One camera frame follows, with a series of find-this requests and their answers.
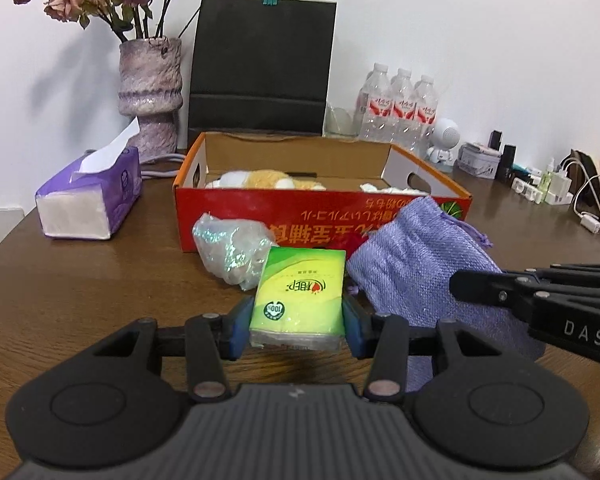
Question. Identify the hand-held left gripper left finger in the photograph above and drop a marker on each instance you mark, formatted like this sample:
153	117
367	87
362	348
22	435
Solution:
240	330

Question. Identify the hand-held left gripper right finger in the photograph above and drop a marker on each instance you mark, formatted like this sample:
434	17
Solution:
357	330

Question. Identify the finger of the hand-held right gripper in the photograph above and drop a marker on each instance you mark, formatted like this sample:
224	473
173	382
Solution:
585	268
480	290

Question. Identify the green tissue pack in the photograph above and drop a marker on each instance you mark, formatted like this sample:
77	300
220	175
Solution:
297	295

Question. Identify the iridescent clear plastic bag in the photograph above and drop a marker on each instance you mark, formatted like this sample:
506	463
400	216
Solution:
230	250

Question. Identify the red cardboard box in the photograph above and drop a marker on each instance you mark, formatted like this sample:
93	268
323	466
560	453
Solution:
220	210

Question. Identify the white tissue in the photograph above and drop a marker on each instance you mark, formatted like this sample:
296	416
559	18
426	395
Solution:
395	189

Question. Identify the yellow white plush toy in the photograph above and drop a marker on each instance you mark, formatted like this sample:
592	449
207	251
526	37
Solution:
265	181

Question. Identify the green spray bottle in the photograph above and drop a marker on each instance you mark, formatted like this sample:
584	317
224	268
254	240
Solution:
548	180

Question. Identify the brown leather case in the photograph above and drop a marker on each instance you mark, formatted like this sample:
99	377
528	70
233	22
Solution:
587	170

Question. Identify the teal flat case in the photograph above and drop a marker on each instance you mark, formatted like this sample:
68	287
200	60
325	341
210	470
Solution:
521	167

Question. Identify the small grey tin box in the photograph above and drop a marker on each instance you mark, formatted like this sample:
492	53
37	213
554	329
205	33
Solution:
477	162

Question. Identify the tall black cosmetic tube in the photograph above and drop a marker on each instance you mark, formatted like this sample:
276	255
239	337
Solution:
506	162

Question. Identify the short black lipstick tube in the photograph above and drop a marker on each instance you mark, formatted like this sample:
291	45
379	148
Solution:
496	139

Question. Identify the white robot figurine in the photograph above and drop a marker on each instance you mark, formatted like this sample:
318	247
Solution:
444	140

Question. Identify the clear water bottle red label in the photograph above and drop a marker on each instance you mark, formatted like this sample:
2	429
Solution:
401	115
372	110
425	120

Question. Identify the purple tissue box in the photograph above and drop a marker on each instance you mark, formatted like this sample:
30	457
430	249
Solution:
80	205

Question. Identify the clear drinking glass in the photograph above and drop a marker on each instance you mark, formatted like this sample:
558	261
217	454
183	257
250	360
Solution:
340	122

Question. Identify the purple ceramic vase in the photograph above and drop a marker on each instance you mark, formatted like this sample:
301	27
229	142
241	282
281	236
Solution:
150	95

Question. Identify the white labelled board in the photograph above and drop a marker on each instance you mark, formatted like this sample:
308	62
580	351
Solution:
0	225

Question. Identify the black paper bag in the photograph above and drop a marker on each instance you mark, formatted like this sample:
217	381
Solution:
260	60

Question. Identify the dried pink rose bouquet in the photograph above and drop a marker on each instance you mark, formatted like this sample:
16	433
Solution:
70	0

